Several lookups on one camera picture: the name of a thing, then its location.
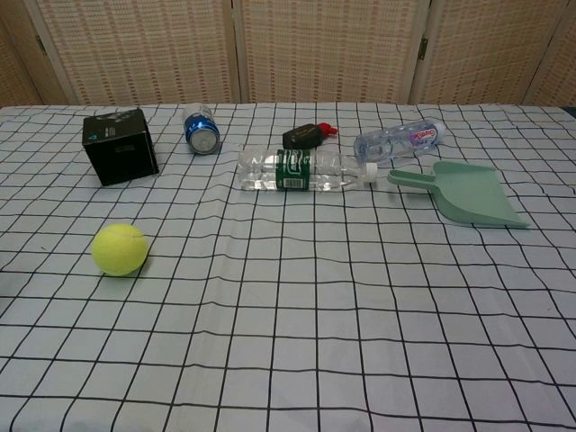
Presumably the yellow tennis ball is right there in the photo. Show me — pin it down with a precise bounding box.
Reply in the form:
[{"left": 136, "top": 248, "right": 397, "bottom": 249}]
[{"left": 91, "top": 222, "right": 149, "bottom": 277}]

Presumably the black cardboard box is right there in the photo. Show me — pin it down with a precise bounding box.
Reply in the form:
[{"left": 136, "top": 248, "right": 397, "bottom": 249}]
[{"left": 82, "top": 106, "right": 160, "bottom": 187}]

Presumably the clear bottle with green label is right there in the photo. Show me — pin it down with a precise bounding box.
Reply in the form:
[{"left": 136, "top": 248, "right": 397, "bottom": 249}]
[{"left": 237, "top": 148, "right": 378, "bottom": 193}]

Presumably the black bottle with red cap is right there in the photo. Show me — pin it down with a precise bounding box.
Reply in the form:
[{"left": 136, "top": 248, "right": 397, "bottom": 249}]
[{"left": 282, "top": 121, "right": 339, "bottom": 150}]

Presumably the checked white tablecloth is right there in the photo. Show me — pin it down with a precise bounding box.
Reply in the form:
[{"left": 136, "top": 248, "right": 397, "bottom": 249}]
[{"left": 0, "top": 103, "right": 576, "bottom": 432}]

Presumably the blue and silver drink can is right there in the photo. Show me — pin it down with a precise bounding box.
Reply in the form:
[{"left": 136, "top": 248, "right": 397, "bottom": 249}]
[{"left": 182, "top": 103, "right": 222, "bottom": 156}]

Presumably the clear bottle with pink label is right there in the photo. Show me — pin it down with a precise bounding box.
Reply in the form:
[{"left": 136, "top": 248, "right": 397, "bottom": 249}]
[{"left": 353, "top": 119, "right": 446, "bottom": 163}]

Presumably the woven folding screen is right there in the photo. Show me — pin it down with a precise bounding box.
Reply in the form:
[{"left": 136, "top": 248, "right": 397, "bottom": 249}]
[{"left": 0, "top": 0, "right": 576, "bottom": 108}]

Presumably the green plastic dustpan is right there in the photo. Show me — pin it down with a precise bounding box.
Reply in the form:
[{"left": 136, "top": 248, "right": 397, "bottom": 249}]
[{"left": 387, "top": 161, "right": 532, "bottom": 230}]

